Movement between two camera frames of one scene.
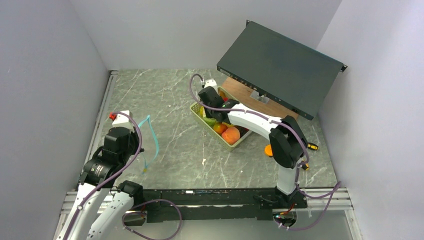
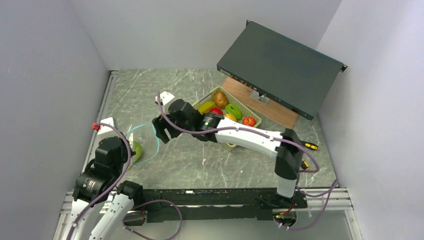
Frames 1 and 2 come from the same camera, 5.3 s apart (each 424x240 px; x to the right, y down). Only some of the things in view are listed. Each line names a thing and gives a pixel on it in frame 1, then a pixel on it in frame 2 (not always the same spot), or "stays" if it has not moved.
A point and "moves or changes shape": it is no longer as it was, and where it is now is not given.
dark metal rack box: [291, 74] stays
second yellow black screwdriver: [306, 167] stays
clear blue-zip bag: [149, 143] moves or changes shape
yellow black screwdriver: [313, 146] stays
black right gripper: [209, 115] → [161, 124]
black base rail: [239, 204] stays
